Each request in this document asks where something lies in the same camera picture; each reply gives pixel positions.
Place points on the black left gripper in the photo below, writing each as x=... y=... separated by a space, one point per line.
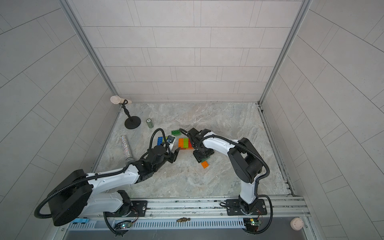
x=171 y=153

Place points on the left metal corner post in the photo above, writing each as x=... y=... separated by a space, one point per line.
x=69 y=13

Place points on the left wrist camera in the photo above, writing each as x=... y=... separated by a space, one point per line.
x=170 y=139

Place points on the circuit board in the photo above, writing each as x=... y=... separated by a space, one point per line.
x=123 y=225
x=251 y=225

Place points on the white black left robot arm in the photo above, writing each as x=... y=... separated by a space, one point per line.
x=82 y=194

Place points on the glitter silver microphone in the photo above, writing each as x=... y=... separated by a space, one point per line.
x=126 y=149

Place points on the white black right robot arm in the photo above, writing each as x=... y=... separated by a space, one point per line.
x=247 y=163

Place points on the black microphone stand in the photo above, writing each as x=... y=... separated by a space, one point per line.
x=132 y=122

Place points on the right circuit board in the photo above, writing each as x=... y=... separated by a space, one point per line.
x=251 y=225

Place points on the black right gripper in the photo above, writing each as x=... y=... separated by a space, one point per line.
x=201 y=153

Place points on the left circuit board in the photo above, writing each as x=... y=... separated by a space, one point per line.
x=123 y=225

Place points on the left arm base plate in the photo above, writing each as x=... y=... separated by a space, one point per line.
x=135 y=209

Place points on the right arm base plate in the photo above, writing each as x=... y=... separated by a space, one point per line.
x=238 y=207

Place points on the brass fitting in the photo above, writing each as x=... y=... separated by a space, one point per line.
x=182 y=220

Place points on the metal corner frame post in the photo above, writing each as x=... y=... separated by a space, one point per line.
x=290 y=38

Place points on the long orange lego brick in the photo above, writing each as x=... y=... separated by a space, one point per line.
x=181 y=143

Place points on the light blue clip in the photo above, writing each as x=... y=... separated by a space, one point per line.
x=80 y=221

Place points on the green camouflage can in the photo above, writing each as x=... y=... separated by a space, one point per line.
x=150 y=123

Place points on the beige round knob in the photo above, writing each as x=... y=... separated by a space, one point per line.
x=297 y=224

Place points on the small dark blue lego brick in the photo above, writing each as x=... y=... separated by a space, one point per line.
x=160 y=141

